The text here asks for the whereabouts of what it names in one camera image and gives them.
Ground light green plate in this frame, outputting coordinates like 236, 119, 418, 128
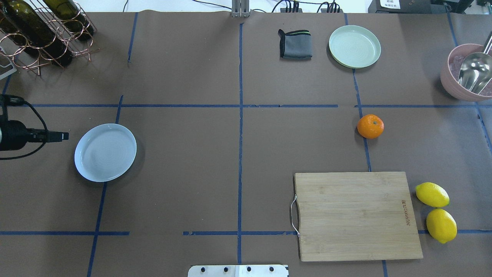
327, 25, 382, 69

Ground black camera cable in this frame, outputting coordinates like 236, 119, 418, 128
0, 96, 50, 160

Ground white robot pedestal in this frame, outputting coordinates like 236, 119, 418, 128
187, 264, 289, 277

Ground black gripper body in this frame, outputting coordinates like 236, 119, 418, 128
0, 120, 47, 151

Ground orange mandarin fruit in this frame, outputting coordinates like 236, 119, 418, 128
356, 114, 385, 140

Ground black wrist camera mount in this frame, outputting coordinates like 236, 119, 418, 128
0, 94, 26, 117

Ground metal scoop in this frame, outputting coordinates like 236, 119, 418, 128
457, 33, 492, 95

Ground light blue plate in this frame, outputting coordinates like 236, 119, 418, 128
74, 124, 137, 183

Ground pink bowl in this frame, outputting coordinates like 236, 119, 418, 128
440, 43, 492, 102

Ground aluminium frame post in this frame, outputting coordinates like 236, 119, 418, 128
231, 0, 251, 18

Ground yellow lemon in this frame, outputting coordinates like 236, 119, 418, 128
426, 208, 457, 244
415, 182, 450, 208

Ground copper wire bottle rack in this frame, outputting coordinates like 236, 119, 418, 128
1, 0, 100, 76

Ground black computer box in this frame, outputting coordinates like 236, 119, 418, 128
367, 0, 447, 14

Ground folded grey cloth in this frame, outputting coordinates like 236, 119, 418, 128
278, 29, 313, 61

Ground wooden cutting board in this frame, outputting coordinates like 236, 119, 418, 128
293, 172, 423, 262

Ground dark wine bottle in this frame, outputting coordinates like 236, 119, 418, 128
44, 0, 94, 42
1, 0, 73, 67

